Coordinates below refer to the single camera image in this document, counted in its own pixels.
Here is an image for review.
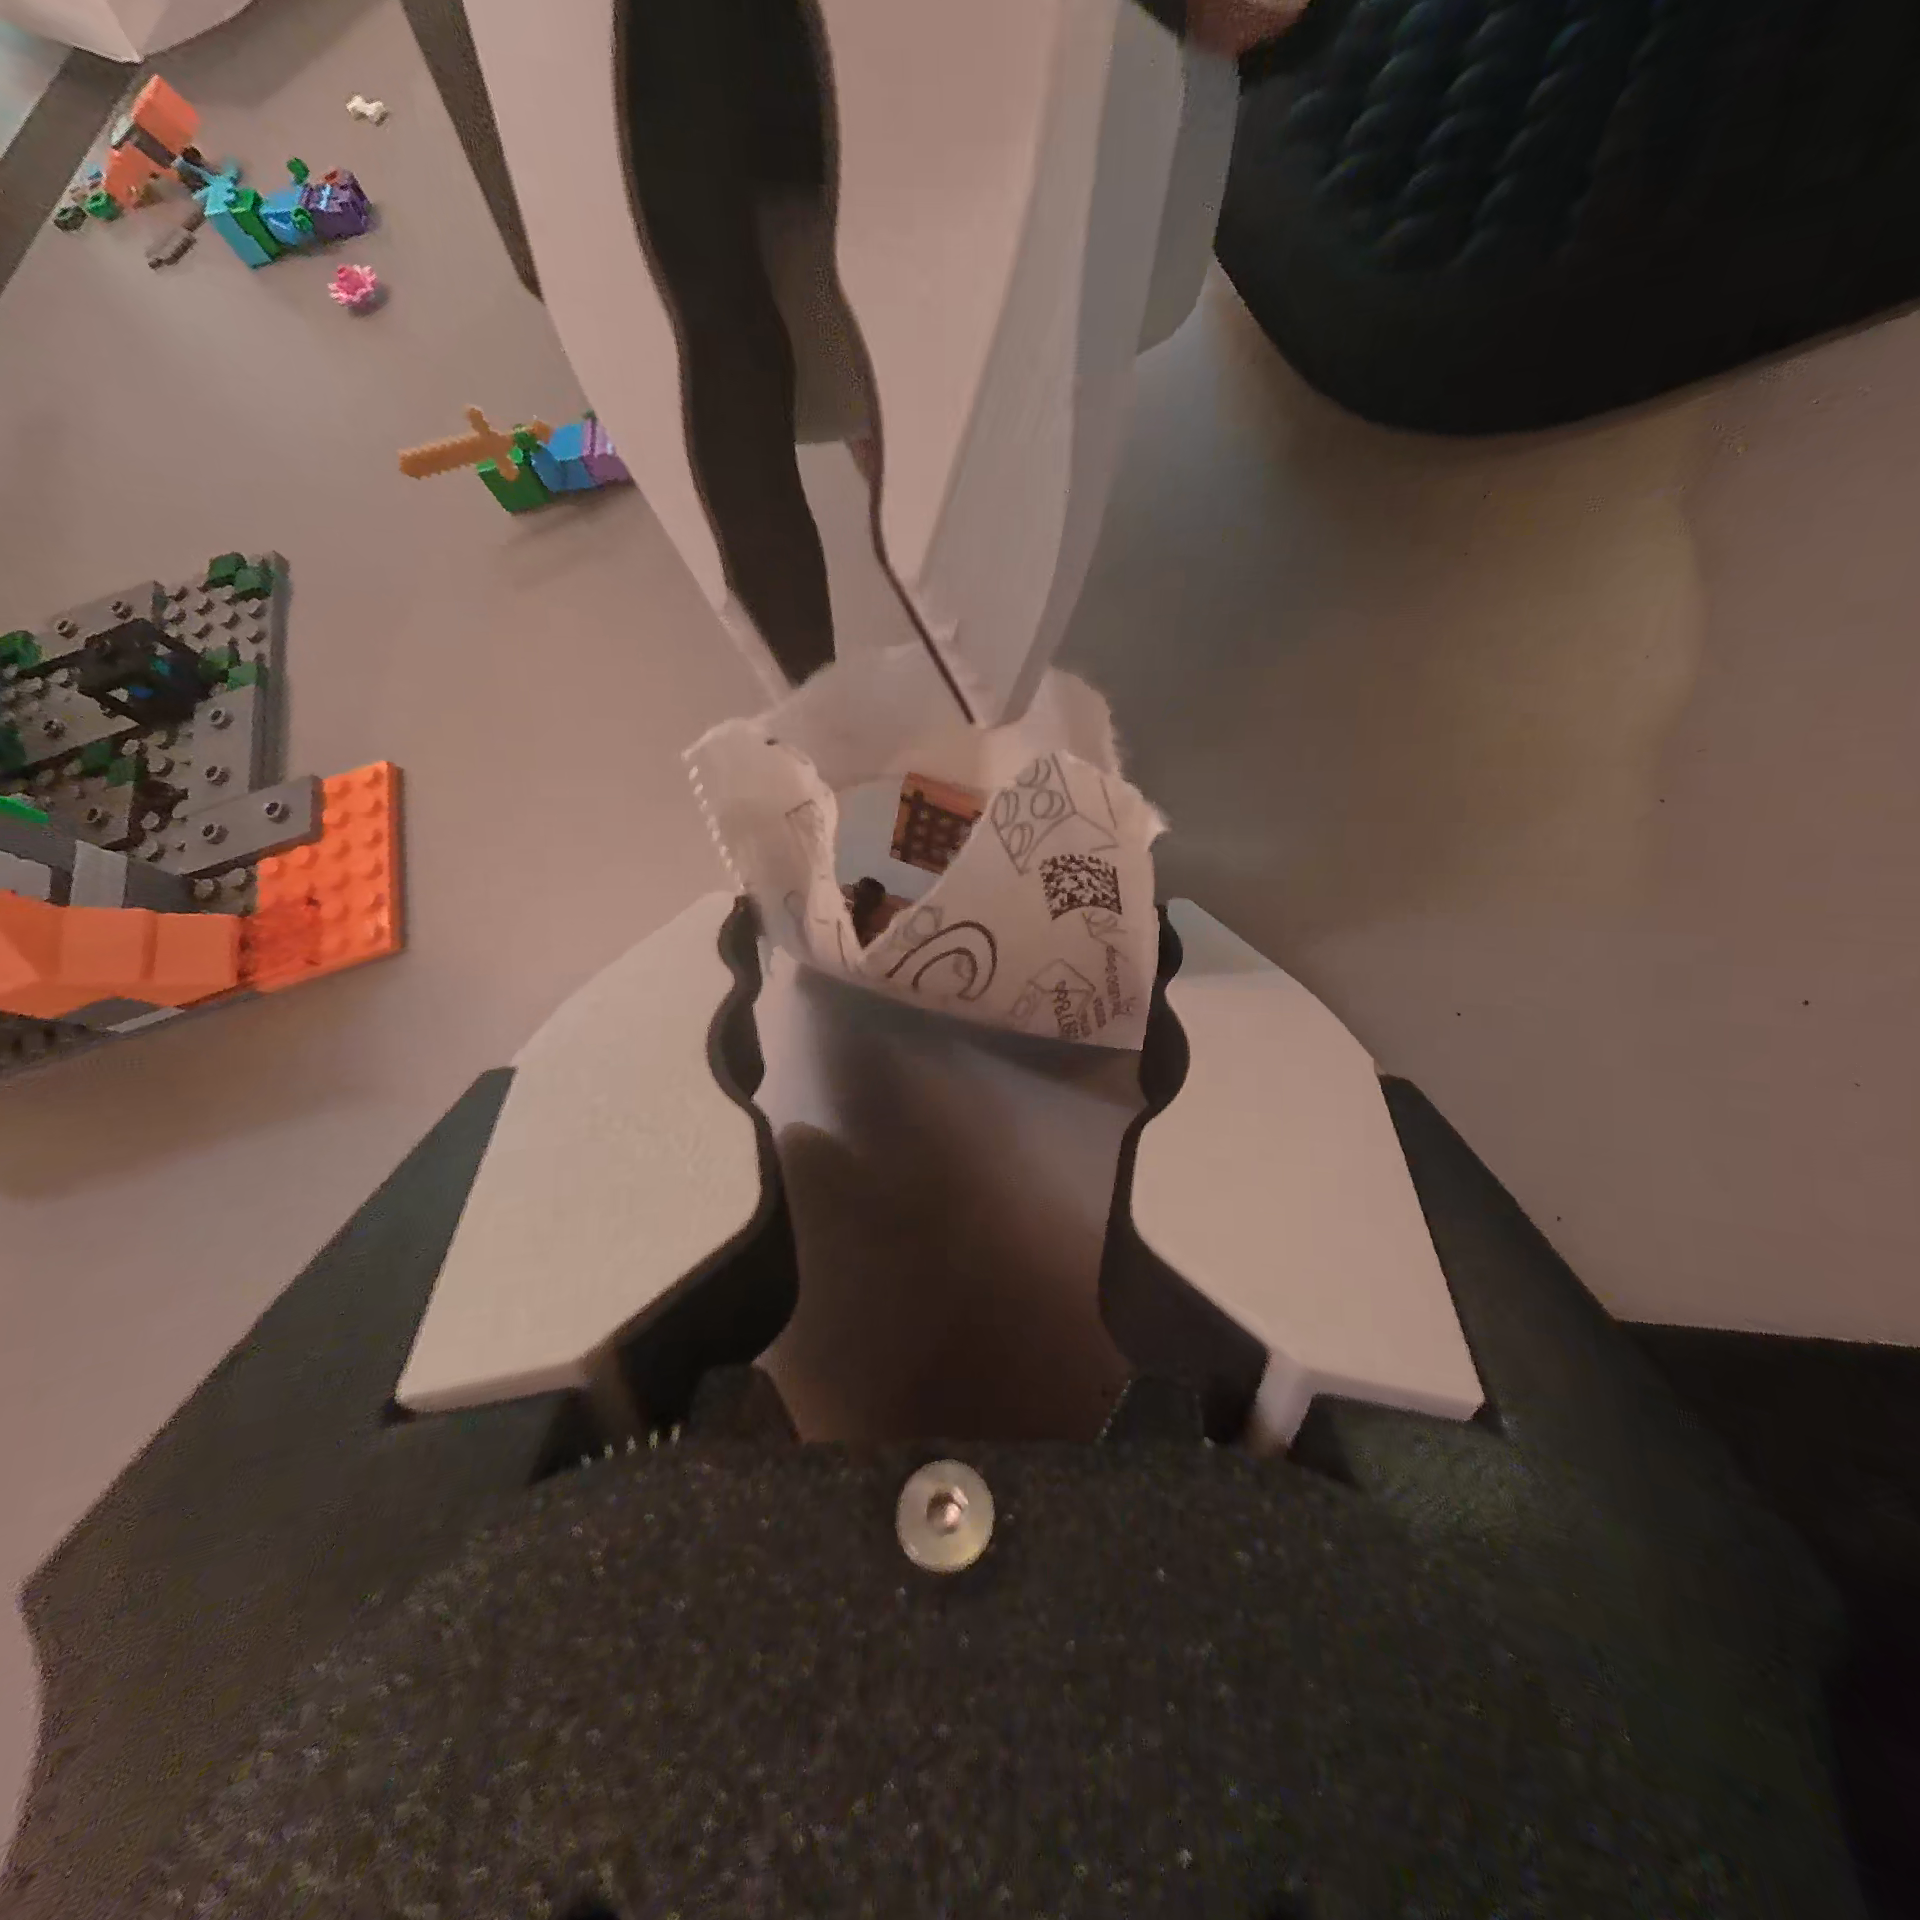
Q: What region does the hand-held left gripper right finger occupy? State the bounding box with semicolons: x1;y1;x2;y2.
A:
1097;894;1485;1449

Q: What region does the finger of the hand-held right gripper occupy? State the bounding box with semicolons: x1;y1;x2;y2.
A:
462;0;843;708
828;0;1243;730

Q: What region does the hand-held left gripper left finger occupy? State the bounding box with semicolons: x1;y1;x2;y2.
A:
395;894;797;1415

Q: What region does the zombie toy figure gold sword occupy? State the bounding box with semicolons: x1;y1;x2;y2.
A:
400;408;637;518

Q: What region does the small white printed bag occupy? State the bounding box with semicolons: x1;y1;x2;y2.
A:
687;649;1168;1054

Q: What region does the orange block toy creature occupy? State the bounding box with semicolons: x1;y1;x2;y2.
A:
52;75;209;227

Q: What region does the small brown brick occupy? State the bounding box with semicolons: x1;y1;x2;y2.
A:
891;772;984;873

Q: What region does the grey desk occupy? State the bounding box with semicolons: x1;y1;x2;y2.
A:
0;0;1920;1920

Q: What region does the zombie toy figure teal helmet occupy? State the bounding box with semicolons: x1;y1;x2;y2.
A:
202;160;376;271

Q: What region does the grey toy brick building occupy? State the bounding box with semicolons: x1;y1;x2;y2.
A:
0;553;408;1084

